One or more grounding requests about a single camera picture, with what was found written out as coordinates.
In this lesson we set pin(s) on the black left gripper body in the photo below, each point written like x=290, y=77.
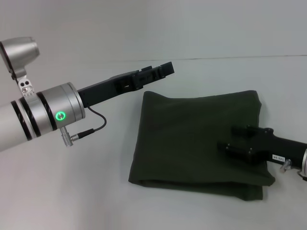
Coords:
x=108, y=92

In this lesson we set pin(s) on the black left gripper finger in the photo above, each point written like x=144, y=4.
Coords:
x=164, y=68
x=151, y=80

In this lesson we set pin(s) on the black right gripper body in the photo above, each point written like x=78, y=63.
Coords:
x=275, y=146

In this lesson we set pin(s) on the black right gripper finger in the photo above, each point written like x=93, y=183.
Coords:
x=242, y=131
x=235, y=151

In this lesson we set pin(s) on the dark green FREE! t-shirt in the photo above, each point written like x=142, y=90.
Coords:
x=187, y=148

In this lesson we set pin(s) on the white and silver right arm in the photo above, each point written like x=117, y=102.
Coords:
x=305, y=163

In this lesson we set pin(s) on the white and silver left arm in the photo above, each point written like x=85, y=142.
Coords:
x=31, y=119

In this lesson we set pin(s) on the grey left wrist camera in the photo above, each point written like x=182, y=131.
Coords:
x=19, y=55

